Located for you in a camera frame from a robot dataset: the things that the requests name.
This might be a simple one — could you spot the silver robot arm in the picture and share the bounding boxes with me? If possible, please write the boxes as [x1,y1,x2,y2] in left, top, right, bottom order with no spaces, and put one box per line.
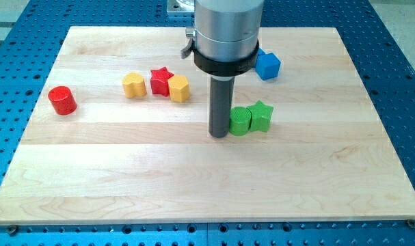
[180,0,264,79]

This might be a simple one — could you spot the yellow hexagon block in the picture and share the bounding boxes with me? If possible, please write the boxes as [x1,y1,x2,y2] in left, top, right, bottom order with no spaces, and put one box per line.
[168,74,190,103]

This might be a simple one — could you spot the green star block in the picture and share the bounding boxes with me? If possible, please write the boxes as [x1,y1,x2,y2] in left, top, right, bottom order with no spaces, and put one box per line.
[247,100,273,133]

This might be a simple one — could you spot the red star block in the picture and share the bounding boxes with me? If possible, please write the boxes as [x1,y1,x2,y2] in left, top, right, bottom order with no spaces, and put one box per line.
[150,67,174,96]

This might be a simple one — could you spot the green cylinder block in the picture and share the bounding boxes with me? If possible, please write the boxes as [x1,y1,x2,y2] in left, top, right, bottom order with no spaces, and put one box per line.
[229,107,252,136]

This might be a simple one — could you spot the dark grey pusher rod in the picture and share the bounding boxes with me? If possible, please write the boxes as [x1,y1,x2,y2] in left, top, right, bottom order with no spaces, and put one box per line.
[209,76,235,138]

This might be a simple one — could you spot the yellow heart block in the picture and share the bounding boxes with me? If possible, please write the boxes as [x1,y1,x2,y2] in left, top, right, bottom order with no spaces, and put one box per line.
[122,72,147,98]

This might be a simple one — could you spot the blue cube block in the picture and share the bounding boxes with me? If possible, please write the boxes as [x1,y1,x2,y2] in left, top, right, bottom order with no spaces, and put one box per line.
[255,53,281,81]

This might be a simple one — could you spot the wooden board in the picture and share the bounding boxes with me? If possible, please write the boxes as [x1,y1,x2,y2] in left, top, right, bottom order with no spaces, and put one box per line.
[0,26,415,225]

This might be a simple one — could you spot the red cylinder block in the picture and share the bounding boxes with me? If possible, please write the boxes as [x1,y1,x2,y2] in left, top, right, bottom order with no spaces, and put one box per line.
[48,86,77,115]

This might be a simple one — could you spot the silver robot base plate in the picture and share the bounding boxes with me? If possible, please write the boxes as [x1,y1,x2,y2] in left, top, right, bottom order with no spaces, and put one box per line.
[166,0,194,16]

